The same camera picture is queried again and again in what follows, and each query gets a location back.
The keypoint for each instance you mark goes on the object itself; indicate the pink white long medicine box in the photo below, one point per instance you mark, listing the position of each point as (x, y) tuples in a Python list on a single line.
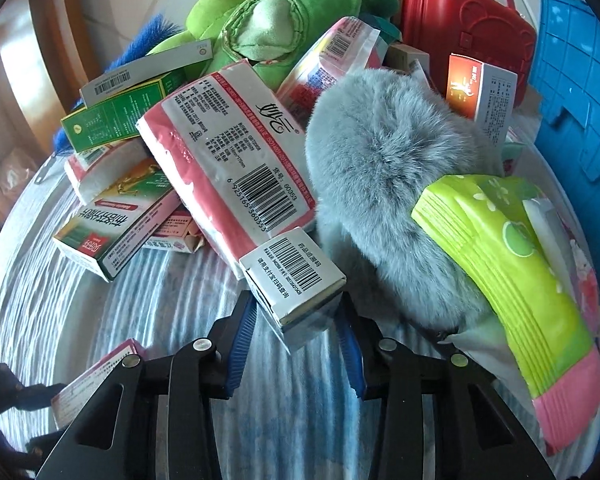
[(69, 401)]

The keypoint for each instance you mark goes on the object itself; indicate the green rectangular box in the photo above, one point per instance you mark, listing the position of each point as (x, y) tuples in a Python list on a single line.
[(114, 119)]

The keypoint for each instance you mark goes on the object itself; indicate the red mini suitcase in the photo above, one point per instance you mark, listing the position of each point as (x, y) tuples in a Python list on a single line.
[(490, 31)]

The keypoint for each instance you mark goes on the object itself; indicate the small pink crumpled box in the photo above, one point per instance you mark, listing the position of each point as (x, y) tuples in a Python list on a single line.
[(179, 233)]

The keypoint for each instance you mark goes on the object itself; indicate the long white barcode box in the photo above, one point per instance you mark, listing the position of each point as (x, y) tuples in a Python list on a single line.
[(143, 69)]

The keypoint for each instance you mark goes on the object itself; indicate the green pink wipes pack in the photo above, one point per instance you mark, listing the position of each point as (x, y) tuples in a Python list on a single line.
[(481, 223)]

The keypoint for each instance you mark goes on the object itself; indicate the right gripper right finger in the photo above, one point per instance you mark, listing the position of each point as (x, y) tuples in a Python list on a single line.
[(350, 348)]

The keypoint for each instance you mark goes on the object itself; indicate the green plush frog toy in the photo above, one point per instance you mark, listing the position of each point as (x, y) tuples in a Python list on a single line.
[(271, 34)]

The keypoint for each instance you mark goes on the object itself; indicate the orange white medicine box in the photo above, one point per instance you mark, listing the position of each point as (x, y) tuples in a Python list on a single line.
[(483, 93)]

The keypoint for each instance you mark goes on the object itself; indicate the green yellow medicine box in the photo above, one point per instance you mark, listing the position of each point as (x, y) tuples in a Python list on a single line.
[(107, 232)]

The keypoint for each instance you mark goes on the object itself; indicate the blue plastic crate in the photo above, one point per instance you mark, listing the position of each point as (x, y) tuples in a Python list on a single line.
[(566, 72)]

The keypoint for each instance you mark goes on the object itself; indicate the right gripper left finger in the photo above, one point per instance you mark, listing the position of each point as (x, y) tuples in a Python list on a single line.
[(237, 339)]

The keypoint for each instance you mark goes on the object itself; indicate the small white medicine box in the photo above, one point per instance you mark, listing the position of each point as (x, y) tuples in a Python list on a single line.
[(296, 286)]

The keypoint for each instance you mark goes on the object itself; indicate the pink white tissue pack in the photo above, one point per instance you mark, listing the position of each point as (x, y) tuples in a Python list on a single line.
[(348, 46)]

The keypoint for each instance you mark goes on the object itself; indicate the grey fluffy plush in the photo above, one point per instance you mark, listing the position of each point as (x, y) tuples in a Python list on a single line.
[(376, 139)]

